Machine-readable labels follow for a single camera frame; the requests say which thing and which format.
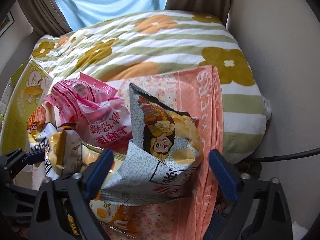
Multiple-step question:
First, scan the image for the pink striped snack bag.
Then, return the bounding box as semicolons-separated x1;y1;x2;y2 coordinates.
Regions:
46;73;132;154

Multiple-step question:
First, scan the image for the framed building picture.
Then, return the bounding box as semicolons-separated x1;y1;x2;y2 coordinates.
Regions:
0;11;15;36

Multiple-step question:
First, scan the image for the black cable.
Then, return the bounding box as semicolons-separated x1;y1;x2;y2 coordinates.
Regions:
254;147;320;163

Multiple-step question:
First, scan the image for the grey chip bag cartoon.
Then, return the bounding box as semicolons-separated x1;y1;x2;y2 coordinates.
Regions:
100;83;203;206

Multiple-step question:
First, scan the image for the orange egg snack bag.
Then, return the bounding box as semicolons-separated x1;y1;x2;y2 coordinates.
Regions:
89;199;138;238

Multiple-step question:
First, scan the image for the orange floral towel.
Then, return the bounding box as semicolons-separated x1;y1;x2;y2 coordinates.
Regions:
110;65;223;239

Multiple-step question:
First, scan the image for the floral striped quilt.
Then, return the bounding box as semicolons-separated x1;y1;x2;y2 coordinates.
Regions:
32;10;267;163

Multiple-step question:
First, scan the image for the left brown curtain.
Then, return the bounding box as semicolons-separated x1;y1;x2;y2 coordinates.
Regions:
18;0;72;37

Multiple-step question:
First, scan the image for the white yellow chip bag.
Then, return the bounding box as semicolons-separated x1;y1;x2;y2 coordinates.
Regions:
27;122;82;180

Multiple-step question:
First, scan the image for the yellow-green cardboard box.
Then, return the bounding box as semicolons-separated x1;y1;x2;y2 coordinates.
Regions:
1;56;53;154

